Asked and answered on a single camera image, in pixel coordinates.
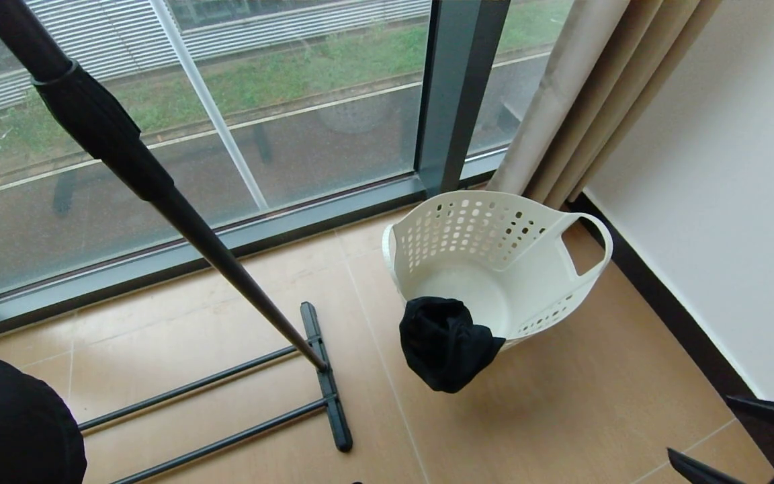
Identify black t-shirt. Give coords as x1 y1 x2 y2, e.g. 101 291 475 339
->
399 296 507 394

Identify black trousers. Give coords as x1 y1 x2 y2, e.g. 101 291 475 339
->
0 343 87 484

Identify white laundry basket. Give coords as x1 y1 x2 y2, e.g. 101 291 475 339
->
382 190 613 352

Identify black clothes rack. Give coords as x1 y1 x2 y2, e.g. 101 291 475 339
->
0 0 354 484

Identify beige curtain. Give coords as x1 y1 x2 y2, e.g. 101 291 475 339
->
488 0 724 209

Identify window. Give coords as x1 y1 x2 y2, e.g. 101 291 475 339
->
0 0 576 337

